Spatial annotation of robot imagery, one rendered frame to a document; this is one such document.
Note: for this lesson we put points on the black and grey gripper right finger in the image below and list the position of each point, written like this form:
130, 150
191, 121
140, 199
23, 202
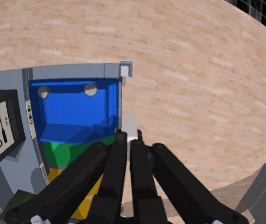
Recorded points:
192, 200

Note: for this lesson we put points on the yellow bin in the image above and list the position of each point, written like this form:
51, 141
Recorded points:
82, 210

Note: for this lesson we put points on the blue bin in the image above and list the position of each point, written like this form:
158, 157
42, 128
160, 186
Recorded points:
70, 116

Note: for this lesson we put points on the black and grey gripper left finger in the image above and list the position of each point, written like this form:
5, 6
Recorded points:
58, 201

